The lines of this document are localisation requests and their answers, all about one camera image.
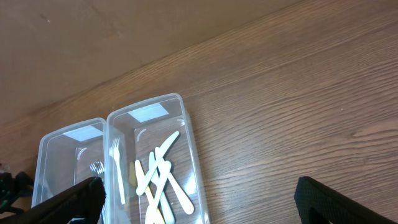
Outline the white plastic knife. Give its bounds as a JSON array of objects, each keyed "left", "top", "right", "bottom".
[{"left": 155, "top": 147, "right": 194, "bottom": 215}]

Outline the yellow plastic knife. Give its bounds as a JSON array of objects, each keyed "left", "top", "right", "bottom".
[{"left": 134, "top": 160, "right": 165, "bottom": 224}]

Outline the clear plastic container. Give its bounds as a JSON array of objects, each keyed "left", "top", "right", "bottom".
[
  {"left": 32, "top": 118, "right": 106, "bottom": 223},
  {"left": 105, "top": 93, "right": 210, "bottom": 223}
]

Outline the light blue plastic knife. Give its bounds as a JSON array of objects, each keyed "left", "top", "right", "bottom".
[{"left": 145, "top": 161, "right": 172, "bottom": 224}]

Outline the steel fork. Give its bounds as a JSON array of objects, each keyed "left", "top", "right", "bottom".
[{"left": 90, "top": 162, "right": 101, "bottom": 178}]

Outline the teal plastic knife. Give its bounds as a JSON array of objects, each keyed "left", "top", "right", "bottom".
[{"left": 136, "top": 131, "right": 180, "bottom": 195}]

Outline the clear left plastic container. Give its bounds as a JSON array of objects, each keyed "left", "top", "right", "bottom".
[{"left": 32, "top": 118, "right": 106, "bottom": 223}]

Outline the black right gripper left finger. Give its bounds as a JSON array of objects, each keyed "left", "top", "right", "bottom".
[{"left": 1, "top": 177, "right": 106, "bottom": 224}]

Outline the pale grey-blue plastic knife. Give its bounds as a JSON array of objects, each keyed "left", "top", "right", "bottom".
[{"left": 149, "top": 152, "right": 175, "bottom": 224}]

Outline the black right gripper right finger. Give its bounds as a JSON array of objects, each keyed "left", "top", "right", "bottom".
[{"left": 294, "top": 176, "right": 396, "bottom": 224}]

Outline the clear right plastic container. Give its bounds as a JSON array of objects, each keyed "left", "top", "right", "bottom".
[{"left": 105, "top": 93, "right": 210, "bottom": 223}]

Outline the white plastic fork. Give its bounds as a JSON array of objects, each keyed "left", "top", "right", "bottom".
[{"left": 109, "top": 138, "right": 126, "bottom": 205}]

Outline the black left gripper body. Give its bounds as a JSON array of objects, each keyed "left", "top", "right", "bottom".
[{"left": 1, "top": 172, "right": 34, "bottom": 214}]

